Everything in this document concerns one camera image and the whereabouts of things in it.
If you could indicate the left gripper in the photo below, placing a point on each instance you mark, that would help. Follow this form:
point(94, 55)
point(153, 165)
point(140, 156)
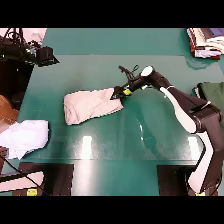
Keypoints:
point(46, 55)

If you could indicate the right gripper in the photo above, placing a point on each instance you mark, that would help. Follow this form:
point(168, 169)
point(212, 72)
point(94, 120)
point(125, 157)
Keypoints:
point(121, 92)

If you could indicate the pink shirt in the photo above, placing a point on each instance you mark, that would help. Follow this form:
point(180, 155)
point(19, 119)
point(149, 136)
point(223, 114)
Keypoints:
point(90, 106)

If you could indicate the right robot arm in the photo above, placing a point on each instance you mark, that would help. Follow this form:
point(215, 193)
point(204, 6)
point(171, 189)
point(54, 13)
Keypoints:
point(186, 106)

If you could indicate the brown garment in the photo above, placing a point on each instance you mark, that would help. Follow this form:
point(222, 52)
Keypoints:
point(6, 111)

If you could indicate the white garment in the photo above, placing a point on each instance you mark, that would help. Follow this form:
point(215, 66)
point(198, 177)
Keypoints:
point(23, 136)

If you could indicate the dark green garment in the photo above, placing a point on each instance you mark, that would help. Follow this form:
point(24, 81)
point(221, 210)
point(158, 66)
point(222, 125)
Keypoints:
point(213, 93)

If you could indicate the heap of clothes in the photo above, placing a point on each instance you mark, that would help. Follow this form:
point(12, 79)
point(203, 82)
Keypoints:
point(206, 43)

